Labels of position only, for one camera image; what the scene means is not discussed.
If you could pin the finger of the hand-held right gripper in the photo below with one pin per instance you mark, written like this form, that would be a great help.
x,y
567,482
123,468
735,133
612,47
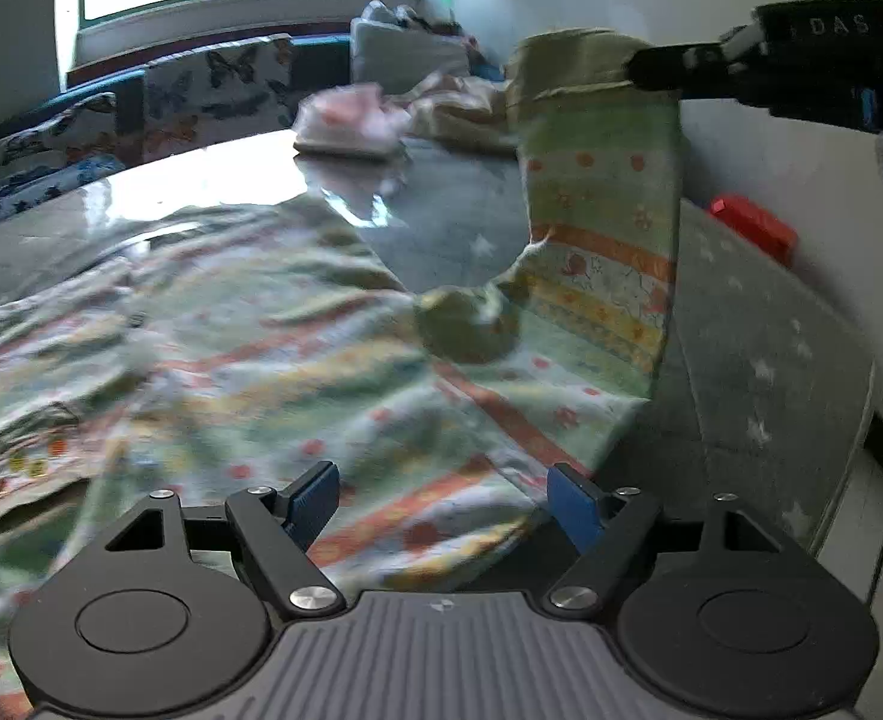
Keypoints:
x,y
681,56
711,86

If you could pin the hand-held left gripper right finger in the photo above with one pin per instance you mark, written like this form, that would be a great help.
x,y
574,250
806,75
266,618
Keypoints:
x,y
573,506

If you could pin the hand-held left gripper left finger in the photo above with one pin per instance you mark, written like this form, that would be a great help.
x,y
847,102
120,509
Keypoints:
x,y
312,506

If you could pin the green orange striped patterned garment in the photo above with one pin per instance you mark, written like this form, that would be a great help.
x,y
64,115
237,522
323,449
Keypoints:
x,y
299,390

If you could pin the red plastic stool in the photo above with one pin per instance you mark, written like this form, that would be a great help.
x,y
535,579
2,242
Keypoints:
x,y
756,229

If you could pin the cream knit garment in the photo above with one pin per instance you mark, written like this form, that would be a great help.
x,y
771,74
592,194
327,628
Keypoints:
x,y
456,112

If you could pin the large grey pillow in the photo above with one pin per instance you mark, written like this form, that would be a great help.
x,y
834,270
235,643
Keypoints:
x,y
411,52

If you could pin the folded pink cloth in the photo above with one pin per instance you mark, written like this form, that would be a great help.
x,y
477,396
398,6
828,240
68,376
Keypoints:
x,y
344,120

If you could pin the blue sofa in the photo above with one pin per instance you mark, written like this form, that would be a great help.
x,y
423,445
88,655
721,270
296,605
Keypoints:
x,y
321,64

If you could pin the tall butterfly print cushion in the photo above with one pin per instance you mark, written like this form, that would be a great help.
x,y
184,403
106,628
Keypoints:
x,y
216,97

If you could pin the long butterfly print cushion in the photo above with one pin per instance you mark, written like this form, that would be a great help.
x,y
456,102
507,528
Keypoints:
x,y
44,165

